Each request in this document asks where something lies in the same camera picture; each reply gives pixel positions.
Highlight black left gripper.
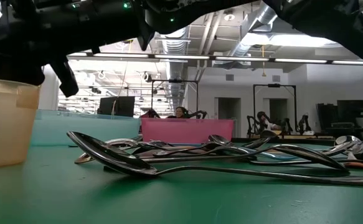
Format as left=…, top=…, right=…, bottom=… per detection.
left=0, top=52, right=79, bottom=98

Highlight teal translucent plastic bin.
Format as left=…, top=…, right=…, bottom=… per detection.
left=31, top=108, right=142, bottom=147

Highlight black monitor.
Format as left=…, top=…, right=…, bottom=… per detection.
left=97, top=95, right=136, bottom=118

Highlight amber translucent plastic bin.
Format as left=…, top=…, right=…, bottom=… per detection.
left=0, top=77, right=41, bottom=169

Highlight large foreground steel spoon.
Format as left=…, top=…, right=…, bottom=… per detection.
left=66, top=130, right=363, bottom=187

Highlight person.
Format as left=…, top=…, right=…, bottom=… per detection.
left=174, top=106, right=190, bottom=119
left=257, top=111, right=284, bottom=131

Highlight pink plastic bin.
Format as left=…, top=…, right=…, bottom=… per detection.
left=140, top=117, right=235, bottom=144

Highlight long ceiling light strip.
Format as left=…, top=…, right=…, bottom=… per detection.
left=67, top=52, right=363, bottom=66

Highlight green table mat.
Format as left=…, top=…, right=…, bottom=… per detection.
left=0, top=136, right=363, bottom=224

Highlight wooden workbench grey legs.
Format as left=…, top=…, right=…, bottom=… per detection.
left=246, top=129, right=336, bottom=140

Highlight black monitor bank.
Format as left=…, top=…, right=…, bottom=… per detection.
left=316, top=99, right=363, bottom=135

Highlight silver ventilation duct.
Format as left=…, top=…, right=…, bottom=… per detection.
left=227, top=2, right=278, bottom=68
left=156, top=27, right=191, bottom=108

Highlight black gantry frame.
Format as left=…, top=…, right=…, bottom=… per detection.
left=151, top=78, right=200, bottom=119
left=252, top=83, right=298, bottom=133

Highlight yellow hanging cord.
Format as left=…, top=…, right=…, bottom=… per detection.
left=260, top=45, right=268, bottom=78

